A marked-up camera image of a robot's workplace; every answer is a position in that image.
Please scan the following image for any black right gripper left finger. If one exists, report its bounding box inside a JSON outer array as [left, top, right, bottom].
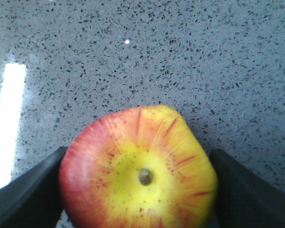
[[0, 147, 67, 228]]

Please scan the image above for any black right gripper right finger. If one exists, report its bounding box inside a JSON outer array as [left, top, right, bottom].
[[209, 149, 285, 228]]

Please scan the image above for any red yellow apple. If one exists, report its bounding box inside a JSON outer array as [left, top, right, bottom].
[[59, 105, 218, 228]]

